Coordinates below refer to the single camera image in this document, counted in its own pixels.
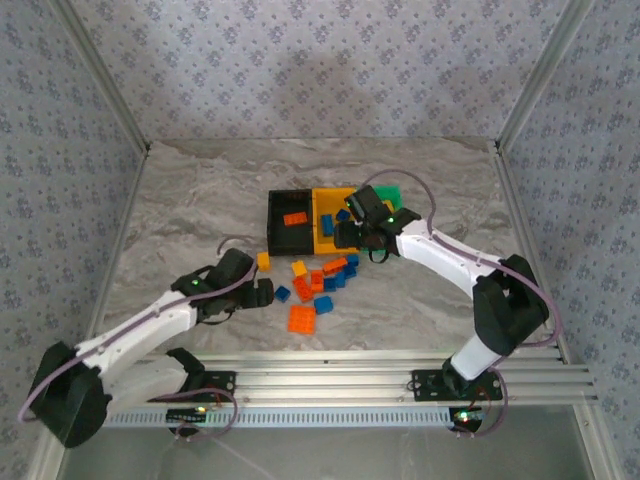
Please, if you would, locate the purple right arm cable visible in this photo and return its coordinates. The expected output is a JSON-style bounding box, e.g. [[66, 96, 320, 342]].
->
[[363, 168, 565, 441]]

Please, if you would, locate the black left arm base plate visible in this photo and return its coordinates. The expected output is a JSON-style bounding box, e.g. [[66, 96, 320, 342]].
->
[[149, 370, 238, 403]]

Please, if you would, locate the green plastic bin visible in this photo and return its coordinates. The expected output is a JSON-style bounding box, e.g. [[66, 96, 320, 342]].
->
[[371, 184, 408, 214]]

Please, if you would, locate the black plastic bin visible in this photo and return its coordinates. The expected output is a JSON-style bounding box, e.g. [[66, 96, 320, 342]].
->
[[266, 188, 317, 257]]

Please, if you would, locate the wide aluminium base rail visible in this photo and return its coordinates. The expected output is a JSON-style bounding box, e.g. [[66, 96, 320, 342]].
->
[[112, 364, 600, 407]]

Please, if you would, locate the yellow plastic bin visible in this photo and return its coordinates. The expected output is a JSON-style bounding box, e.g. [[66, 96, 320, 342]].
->
[[310, 185, 363, 258]]

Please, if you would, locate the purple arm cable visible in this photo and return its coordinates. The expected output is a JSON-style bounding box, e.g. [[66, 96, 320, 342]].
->
[[363, 168, 565, 441], [18, 234, 259, 444]]

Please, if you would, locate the aluminium corner post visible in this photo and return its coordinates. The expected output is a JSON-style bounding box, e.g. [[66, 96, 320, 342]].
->
[[49, 0, 152, 154], [495, 0, 599, 154]]

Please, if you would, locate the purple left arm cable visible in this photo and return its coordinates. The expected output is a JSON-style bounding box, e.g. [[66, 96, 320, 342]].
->
[[18, 234, 259, 444]]

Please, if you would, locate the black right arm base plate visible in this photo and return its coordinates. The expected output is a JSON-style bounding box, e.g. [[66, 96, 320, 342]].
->
[[410, 368, 504, 402]]

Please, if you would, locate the large orange lego plate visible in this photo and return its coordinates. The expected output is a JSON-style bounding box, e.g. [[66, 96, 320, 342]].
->
[[286, 304, 318, 336]]

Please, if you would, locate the aluminium lower frame post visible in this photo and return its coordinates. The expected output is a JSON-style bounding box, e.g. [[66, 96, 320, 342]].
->
[[572, 403, 617, 480], [28, 442, 69, 480]]

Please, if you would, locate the aluminium table edge rail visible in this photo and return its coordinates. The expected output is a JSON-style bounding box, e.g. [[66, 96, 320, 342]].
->
[[192, 349, 564, 363]]

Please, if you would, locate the grey slotted cable duct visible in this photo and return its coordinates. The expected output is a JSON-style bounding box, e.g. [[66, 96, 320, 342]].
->
[[102, 405, 459, 430]]

